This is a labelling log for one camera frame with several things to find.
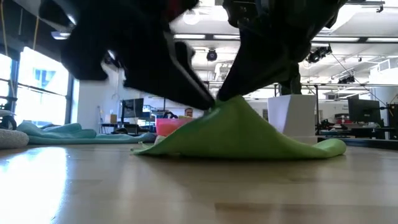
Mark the pink plastic bin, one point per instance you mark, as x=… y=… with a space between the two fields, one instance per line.
x=171 y=127

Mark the round black ceiling camera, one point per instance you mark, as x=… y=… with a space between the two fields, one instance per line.
x=211 y=55

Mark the grey microfiber towel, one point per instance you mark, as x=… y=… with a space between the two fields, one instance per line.
x=12 y=138

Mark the bright green microfiber towel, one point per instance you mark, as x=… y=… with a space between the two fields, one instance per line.
x=242 y=133

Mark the bright window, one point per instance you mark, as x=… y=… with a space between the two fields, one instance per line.
x=40 y=102

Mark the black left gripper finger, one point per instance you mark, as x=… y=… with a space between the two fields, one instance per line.
x=186 y=56
x=164 y=77

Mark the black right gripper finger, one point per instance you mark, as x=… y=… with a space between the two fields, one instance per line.
x=245 y=59
x=273 y=68

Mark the black aluminium table frame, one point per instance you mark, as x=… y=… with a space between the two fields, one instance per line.
x=367 y=142

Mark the person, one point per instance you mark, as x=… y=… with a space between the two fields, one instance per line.
x=170 y=115
x=188 y=112

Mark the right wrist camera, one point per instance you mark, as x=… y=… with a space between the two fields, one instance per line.
x=241 y=12

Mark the cardboard box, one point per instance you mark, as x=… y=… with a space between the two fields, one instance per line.
x=111 y=118

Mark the light blue microfiber towel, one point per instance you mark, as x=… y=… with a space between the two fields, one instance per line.
x=77 y=133

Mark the black track spotlight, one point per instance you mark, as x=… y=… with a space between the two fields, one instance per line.
x=318 y=53
x=346 y=80

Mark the black computer monitor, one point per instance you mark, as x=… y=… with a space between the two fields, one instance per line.
x=363 y=110
x=133 y=107

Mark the long ceiling light strip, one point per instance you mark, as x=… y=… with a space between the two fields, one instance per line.
x=335 y=39

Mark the white faceted plant pot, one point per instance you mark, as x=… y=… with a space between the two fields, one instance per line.
x=292 y=115

